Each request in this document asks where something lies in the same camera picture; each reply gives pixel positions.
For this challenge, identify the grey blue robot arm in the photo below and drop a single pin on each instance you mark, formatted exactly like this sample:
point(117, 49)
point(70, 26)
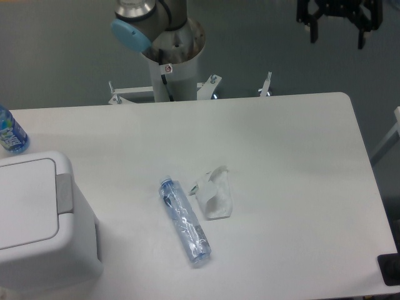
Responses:
point(139, 23)

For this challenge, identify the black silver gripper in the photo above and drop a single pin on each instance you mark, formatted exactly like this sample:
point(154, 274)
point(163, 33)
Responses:
point(367, 16)

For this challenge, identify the white frame at right edge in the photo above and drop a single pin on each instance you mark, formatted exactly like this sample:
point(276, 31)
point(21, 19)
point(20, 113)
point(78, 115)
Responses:
point(387, 142)

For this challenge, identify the crumpled white plastic bag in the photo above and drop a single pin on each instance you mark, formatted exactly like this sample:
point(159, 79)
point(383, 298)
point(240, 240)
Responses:
point(213, 194)

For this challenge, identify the black clamp at table edge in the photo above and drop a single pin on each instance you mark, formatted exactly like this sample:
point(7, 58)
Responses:
point(389, 266)

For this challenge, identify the blue labelled drink bottle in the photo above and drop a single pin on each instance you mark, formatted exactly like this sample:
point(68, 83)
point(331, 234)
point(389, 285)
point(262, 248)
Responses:
point(14, 139)

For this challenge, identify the white push-lid trash can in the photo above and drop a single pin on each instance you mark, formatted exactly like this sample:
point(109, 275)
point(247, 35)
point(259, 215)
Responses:
point(49, 232)

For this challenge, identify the clear empty plastic bottle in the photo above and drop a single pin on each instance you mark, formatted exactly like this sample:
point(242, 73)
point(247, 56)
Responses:
point(185, 221)

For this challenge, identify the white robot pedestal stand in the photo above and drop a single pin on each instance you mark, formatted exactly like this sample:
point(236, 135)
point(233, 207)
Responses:
point(178, 78)

